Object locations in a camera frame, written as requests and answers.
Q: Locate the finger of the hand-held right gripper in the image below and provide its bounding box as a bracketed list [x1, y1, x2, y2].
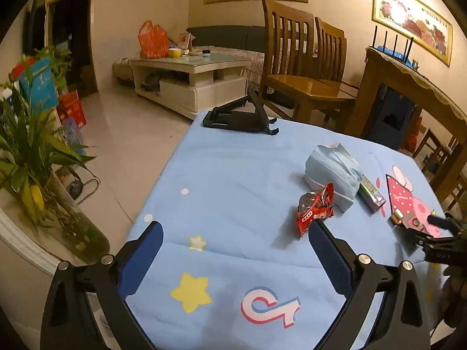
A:
[400, 230, 467, 263]
[387, 209, 467, 237]

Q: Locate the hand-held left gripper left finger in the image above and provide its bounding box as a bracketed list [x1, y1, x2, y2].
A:
[40, 220, 165, 350]

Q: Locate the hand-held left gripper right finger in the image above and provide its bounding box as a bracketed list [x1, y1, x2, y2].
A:
[309, 220, 431, 350]

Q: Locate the red snack wrapper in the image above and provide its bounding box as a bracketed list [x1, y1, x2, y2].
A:
[296, 183, 335, 240]

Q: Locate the green foil snack bar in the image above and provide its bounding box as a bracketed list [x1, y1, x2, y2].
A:
[356, 174, 386, 214]

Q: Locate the blue face mask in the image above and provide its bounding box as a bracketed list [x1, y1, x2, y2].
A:
[304, 143, 363, 214]

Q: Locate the person's right hand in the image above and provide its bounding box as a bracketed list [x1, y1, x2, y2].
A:
[438, 266, 467, 336]

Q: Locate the wooden slat-back chair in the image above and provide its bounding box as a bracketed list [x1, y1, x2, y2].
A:
[431, 169, 467, 212]
[314, 16, 362, 132]
[412, 128, 458, 174]
[257, 0, 356, 123]

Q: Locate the glass plant vase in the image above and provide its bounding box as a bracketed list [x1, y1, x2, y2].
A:
[44, 175, 110, 263]

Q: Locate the red bag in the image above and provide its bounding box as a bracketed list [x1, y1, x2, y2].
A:
[405, 117, 424, 152]

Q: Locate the blue cartoon printed tablecloth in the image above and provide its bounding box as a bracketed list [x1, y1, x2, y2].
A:
[124, 111, 460, 350]

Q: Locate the blue plastic stool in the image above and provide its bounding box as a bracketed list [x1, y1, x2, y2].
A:
[370, 84, 417, 150]

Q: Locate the white cabinet top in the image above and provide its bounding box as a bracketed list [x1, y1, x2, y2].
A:
[0, 186, 74, 278]

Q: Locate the blue printed carton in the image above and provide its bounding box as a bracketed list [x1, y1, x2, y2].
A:
[60, 117, 86, 154]

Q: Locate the wooden dining table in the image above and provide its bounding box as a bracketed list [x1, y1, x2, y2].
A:
[356, 45, 467, 205]

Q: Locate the green bamboo plant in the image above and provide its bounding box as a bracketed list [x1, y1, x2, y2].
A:
[0, 45, 97, 227]

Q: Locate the red gift box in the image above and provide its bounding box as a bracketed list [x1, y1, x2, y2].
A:
[56, 90, 88, 132]

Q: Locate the black phone stand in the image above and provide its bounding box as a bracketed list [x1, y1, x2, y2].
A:
[202, 88, 280, 136]

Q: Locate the black antenna router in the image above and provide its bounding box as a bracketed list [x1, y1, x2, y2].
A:
[370, 25, 414, 62]

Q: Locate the white glass-top coffee table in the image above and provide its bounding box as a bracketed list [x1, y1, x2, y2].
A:
[130, 53, 252, 121]

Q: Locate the framed peony painting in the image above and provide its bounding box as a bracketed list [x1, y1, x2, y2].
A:
[371, 0, 454, 67]

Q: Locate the blue gift box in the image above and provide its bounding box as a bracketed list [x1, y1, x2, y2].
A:
[18, 57, 59, 115]

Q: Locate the orange plastic bag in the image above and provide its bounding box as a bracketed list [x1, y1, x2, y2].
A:
[137, 20, 170, 59]

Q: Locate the black floor cable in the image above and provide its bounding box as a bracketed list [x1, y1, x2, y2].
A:
[66, 175, 101, 203]

